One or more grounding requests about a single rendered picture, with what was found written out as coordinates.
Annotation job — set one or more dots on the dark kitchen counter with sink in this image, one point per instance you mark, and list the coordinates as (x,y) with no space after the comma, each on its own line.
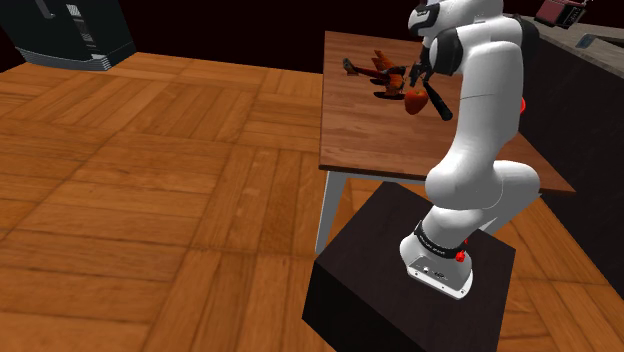
(575,126)

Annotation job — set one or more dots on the dark robot stand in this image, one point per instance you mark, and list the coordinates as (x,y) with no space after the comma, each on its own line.
(370,273)

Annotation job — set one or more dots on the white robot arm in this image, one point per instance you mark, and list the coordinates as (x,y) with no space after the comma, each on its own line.
(480,122)

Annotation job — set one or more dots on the wooden table with white legs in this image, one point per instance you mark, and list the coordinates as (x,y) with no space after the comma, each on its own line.
(370,134)

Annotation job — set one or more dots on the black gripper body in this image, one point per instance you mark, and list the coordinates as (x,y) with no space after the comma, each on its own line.
(419,72)

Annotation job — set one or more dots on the black stick-shaped tool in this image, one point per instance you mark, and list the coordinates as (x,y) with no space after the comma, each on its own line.
(440,106)

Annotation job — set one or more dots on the orange toy with black base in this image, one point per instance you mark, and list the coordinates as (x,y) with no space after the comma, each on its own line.
(393,73)

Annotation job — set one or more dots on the red apple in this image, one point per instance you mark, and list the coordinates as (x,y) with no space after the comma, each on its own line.
(415,101)

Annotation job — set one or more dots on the red box-shaped appliance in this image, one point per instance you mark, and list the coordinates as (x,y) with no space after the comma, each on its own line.
(558,12)

